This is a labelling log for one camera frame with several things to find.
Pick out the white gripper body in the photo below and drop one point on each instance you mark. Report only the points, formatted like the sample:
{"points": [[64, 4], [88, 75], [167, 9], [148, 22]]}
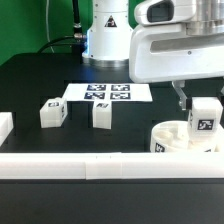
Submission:
{"points": [[166, 53]]}

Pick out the white round stool seat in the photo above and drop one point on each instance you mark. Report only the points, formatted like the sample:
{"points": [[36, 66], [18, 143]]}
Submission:
{"points": [[172, 136]]}

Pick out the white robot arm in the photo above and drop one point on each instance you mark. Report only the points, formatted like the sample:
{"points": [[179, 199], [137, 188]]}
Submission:
{"points": [[109, 37]]}

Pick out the white marker sheet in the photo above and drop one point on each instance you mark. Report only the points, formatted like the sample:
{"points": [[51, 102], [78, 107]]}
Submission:
{"points": [[111, 92]]}

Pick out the white front fence bar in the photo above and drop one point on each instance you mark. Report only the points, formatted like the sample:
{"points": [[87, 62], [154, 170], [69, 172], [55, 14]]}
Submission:
{"points": [[96, 166]]}

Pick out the white fence bar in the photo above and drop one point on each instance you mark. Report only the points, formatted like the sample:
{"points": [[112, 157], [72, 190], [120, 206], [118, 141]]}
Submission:
{"points": [[6, 125], [96, 166]]}

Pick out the white left fence bar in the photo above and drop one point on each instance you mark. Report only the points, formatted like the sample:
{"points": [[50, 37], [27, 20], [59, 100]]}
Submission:
{"points": [[6, 125]]}

